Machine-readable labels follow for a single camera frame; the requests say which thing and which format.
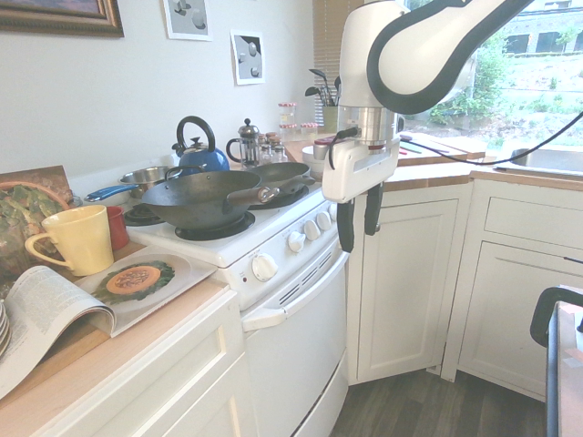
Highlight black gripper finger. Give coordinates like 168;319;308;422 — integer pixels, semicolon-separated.
363;182;384;237
336;198;356;254

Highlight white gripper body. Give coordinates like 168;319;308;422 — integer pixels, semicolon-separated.
321;135;403;204

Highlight large white oven knob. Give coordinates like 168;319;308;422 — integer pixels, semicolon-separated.
251;252;279;283

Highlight white oven door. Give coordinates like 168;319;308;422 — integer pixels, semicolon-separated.
240;249;351;437

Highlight open magazine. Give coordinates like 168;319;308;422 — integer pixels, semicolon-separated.
0;249;220;400

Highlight tin with red lid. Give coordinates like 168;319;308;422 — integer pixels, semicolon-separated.
312;137;337;161

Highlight stack of white bowls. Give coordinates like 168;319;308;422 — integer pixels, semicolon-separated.
301;145;330;173

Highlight green utensil holder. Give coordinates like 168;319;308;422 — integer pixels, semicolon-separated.
322;105;342;132

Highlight white corner cabinet door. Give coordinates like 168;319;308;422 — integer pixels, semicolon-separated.
346;176;474;387

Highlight dark frying pan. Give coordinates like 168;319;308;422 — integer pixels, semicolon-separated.
247;162;316;195

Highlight black kitchen utensils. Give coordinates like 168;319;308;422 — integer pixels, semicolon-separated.
303;67;343;108

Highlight group of glass spice jars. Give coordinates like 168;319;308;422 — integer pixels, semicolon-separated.
256;131;290;166

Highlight white electric stove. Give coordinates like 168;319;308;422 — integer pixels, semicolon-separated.
121;170;353;437

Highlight glass french press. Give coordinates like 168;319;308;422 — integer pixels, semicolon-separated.
225;117;261;168

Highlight wooden window blind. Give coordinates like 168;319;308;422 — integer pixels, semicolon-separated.
312;0;366;125

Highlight dark steel wok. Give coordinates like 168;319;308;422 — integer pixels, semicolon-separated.
140;169;281;231

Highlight white sink cabinet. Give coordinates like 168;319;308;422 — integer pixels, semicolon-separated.
440;170;583;403

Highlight grey shapes paper print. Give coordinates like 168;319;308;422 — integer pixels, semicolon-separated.
162;0;214;43
229;28;267;87

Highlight steel sink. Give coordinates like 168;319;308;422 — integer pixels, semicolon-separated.
493;147;583;178

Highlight window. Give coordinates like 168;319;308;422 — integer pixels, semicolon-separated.
400;0;583;151

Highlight red cup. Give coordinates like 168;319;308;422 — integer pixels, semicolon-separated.
106;205;130;252

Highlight white counter cabinet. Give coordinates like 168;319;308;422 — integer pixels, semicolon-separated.
25;287;259;437

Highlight yellow ceramic mug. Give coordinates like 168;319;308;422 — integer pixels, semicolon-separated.
24;204;116;278

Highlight standing cookbook with food photo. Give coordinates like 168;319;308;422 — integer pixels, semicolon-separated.
0;164;77;286

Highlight wood framed painting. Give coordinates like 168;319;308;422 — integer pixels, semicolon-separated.
0;0;126;39

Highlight stack of plates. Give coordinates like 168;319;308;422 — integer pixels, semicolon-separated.
0;298;12;359

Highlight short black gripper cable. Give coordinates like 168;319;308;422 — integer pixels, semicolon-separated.
327;127;363;170

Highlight blue kettle black handle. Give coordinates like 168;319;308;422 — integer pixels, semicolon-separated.
171;115;231;176

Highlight long black robot cable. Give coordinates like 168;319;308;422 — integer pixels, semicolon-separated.
399;110;583;166

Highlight steel saucepan blue handle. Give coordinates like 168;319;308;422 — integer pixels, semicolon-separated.
83;165;184;203

